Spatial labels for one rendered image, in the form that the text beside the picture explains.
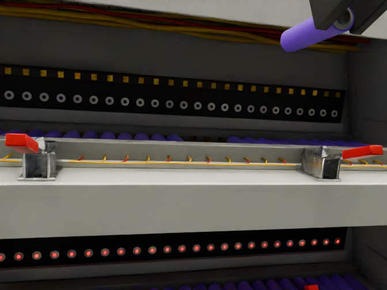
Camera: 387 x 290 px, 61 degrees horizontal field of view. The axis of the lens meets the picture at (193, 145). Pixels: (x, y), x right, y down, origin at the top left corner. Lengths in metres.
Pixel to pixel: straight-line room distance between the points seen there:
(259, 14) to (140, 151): 0.18
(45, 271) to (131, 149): 0.22
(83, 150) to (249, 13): 0.21
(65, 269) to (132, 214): 0.20
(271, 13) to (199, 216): 0.21
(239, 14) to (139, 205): 0.20
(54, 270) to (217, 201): 0.25
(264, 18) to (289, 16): 0.03
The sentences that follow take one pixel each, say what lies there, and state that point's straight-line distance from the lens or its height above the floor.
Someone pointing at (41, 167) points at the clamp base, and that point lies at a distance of 0.32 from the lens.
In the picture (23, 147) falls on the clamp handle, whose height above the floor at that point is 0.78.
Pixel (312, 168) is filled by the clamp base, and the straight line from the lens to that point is 0.36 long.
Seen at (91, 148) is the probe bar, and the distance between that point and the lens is 0.33.
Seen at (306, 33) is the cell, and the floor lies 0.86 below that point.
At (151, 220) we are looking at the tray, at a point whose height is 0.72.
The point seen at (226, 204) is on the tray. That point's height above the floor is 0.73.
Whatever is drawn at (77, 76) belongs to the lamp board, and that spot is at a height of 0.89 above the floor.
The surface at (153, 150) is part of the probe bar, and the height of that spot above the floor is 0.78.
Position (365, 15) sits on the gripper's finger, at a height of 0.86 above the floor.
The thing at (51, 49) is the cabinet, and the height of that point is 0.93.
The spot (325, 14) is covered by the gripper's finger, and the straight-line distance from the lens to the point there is 0.22.
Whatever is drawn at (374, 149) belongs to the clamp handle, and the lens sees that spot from 0.30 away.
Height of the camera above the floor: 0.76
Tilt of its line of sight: 5 degrees up
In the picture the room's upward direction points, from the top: 1 degrees clockwise
